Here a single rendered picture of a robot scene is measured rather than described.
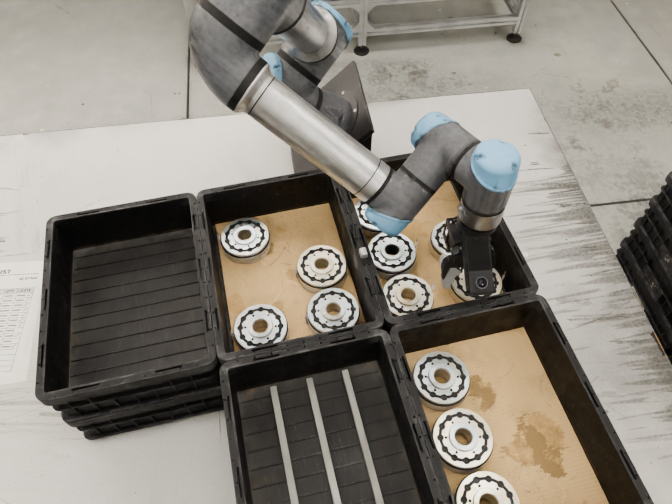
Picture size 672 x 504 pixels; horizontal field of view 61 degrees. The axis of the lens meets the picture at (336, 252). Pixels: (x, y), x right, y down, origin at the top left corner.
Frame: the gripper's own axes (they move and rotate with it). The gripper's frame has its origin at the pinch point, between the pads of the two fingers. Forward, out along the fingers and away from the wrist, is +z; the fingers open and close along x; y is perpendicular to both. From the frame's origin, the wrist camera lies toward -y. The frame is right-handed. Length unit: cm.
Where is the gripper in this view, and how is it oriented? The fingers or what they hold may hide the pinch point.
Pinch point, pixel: (461, 286)
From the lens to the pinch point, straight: 117.3
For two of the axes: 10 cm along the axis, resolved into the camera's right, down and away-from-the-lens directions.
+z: 0.0, 5.7, 8.2
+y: -1.3, -8.1, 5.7
